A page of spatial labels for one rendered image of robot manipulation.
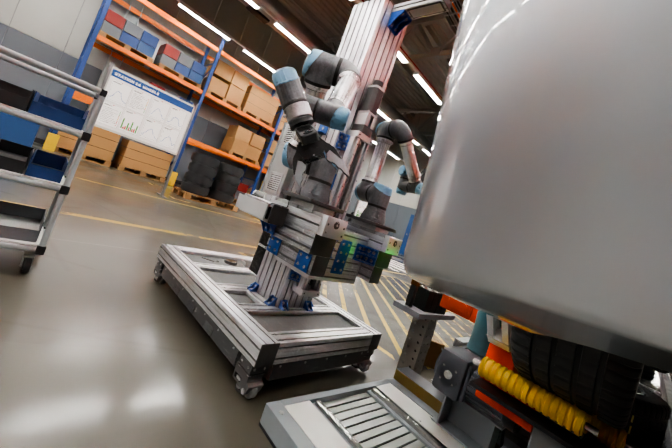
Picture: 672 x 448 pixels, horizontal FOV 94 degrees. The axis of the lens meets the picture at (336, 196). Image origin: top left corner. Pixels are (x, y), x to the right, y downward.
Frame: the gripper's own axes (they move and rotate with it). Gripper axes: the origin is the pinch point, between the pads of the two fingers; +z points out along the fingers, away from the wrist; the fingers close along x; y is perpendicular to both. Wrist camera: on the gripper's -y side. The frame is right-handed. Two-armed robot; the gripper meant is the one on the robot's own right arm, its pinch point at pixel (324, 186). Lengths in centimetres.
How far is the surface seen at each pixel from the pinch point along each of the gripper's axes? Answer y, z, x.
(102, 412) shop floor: 18, 41, 84
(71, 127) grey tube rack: 79, -77, 103
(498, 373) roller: 0, 65, -28
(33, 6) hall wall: 685, -695, 454
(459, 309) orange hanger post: 65, 74, -48
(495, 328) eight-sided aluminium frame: 3, 55, -33
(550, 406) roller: -10, 71, -34
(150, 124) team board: 497, -252, 219
